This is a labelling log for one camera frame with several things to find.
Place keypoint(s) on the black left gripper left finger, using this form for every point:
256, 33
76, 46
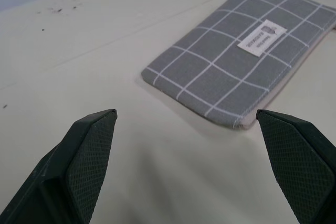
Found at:
65, 171

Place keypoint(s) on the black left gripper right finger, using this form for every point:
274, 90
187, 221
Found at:
302, 166

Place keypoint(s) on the grey checked fabric pouch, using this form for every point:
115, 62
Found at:
233, 61

